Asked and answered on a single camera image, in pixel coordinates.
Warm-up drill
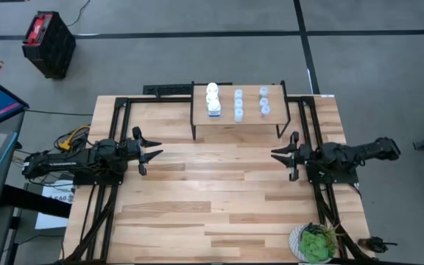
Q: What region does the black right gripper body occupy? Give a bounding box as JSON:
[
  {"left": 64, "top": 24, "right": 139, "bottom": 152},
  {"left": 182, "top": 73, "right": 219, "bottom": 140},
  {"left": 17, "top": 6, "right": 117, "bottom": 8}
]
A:
[{"left": 287, "top": 130, "right": 322, "bottom": 182}]

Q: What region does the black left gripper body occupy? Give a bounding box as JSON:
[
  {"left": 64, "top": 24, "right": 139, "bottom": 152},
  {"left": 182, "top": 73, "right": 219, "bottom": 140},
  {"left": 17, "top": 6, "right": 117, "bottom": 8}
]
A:
[{"left": 125, "top": 126, "right": 150, "bottom": 177}]

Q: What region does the wooden shelf with black legs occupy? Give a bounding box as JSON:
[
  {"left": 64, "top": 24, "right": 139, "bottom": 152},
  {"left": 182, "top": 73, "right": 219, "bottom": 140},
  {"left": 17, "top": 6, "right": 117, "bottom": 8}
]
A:
[{"left": 188, "top": 79, "right": 292, "bottom": 141}]

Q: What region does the green succulent in white pot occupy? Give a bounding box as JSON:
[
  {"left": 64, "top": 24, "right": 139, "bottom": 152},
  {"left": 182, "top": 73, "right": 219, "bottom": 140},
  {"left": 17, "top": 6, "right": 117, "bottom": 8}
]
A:
[{"left": 288, "top": 219, "right": 344, "bottom": 264}]

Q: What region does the white paper sheet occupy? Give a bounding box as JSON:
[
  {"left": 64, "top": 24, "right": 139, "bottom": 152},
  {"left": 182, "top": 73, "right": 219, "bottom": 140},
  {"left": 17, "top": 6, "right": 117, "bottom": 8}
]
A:
[{"left": 34, "top": 179, "right": 76, "bottom": 230}]

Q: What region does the small black tool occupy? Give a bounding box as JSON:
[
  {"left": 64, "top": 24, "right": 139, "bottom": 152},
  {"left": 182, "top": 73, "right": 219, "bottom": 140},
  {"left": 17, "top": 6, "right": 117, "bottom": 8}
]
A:
[{"left": 357, "top": 236, "right": 399, "bottom": 254}]

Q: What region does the black desk base beam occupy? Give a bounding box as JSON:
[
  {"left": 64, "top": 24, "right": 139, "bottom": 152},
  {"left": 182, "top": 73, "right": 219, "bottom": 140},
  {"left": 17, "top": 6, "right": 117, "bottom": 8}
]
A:
[{"left": 0, "top": 183, "right": 72, "bottom": 219}]

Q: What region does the black crate with red top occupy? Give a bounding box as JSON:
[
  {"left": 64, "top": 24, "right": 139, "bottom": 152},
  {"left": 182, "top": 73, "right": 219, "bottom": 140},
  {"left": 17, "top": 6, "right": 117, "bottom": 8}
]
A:
[{"left": 21, "top": 10, "right": 77, "bottom": 80}]

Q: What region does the black aluminium rig frame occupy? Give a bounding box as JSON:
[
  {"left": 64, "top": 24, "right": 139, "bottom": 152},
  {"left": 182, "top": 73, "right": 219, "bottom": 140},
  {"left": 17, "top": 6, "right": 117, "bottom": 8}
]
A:
[{"left": 63, "top": 94, "right": 378, "bottom": 265}]

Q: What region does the yellow cable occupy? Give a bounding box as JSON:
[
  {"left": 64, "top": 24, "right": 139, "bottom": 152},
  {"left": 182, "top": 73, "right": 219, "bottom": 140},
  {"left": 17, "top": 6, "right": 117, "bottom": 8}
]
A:
[{"left": 57, "top": 124, "right": 91, "bottom": 152}]

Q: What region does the black cable bundle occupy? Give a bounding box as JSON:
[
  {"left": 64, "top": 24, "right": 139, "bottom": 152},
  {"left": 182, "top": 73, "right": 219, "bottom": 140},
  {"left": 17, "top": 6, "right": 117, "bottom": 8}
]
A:
[{"left": 11, "top": 128, "right": 88, "bottom": 185}]

